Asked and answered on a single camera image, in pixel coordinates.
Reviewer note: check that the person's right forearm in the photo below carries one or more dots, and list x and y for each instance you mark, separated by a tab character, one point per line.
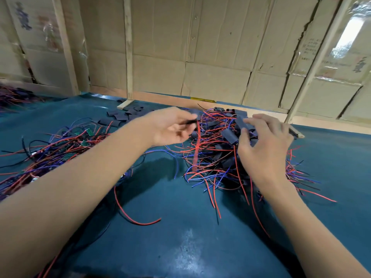
319	240

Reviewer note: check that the wide wooden post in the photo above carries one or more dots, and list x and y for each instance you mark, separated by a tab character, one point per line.
65	49

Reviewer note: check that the pile of unsleeved wired boards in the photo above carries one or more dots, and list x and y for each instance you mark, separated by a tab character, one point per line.
52	153

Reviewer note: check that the clear plastic sheet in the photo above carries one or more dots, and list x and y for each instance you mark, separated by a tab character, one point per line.
351	31

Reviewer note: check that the person's left hand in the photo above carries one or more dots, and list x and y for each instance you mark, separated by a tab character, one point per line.
168	127

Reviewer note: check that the pile of sleeved wired boards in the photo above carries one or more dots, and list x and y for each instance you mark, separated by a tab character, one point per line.
214	159

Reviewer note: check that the yellow strip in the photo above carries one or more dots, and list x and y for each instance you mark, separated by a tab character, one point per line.
203	99

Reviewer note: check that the black sleeve piece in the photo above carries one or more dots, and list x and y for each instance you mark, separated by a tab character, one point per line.
240	119

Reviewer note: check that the person's right hand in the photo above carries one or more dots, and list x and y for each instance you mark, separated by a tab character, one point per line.
266	150

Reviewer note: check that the pile of black sleeve pieces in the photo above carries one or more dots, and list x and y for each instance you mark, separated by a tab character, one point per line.
122	117

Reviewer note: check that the thin wooden post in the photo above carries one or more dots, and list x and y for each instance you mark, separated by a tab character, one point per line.
128	49

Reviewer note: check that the pale slanted wooden post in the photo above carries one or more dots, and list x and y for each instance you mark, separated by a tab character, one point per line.
322	55

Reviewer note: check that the person's left forearm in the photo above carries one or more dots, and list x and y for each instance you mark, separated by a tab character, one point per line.
64	205

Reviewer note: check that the wooden ledge board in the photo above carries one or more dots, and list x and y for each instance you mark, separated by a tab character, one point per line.
162	98

